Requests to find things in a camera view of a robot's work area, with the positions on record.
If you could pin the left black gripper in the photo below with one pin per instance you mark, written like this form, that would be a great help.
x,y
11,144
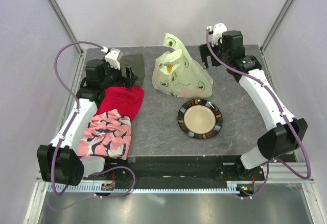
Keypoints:
x,y
130,82

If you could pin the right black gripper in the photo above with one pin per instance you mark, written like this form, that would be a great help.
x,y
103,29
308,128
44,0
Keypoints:
x,y
205,52

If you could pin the green avocado print plastic bag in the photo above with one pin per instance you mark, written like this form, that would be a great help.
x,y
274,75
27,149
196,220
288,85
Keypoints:
x,y
189,80

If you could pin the yellow fake fruit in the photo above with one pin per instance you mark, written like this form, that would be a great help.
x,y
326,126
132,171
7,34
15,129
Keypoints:
x,y
170,69

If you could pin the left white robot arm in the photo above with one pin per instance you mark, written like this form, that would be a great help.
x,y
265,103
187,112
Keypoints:
x,y
58,161

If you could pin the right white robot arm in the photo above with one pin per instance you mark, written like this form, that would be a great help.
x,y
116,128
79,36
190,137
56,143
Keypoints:
x,y
284,131

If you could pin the olive green cloth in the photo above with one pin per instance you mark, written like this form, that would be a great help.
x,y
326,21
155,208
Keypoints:
x,y
137,64

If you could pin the red cloth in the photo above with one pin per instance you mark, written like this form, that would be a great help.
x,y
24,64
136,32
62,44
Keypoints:
x,y
127,101

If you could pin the pink shark print cloth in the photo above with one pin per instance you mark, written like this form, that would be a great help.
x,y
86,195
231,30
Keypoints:
x,y
108,135

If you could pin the brown rimmed ceramic plate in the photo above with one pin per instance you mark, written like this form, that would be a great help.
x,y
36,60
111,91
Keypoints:
x,y
200,119

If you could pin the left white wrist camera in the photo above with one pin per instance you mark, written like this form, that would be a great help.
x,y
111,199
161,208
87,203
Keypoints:
x,y
113,57

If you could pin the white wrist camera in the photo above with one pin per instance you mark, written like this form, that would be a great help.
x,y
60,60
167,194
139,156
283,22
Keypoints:
x,y
217,30
113,57

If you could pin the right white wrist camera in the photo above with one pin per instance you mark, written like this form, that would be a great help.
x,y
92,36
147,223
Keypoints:
x,y
217,30

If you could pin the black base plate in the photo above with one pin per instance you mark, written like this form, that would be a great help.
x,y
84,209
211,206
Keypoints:
x,y
214,168

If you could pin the right aluminium frame post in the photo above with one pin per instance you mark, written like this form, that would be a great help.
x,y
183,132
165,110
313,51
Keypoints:
x,y
276,24

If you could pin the aluminium frame post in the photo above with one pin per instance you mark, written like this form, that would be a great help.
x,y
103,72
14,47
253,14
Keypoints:
x,y
62,19
276,24

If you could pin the grey slotted cable duct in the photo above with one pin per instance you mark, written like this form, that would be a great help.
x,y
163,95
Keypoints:
x,y
231,188

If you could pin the left aluminium frame post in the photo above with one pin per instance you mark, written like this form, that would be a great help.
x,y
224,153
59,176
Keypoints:
x,y
62,19

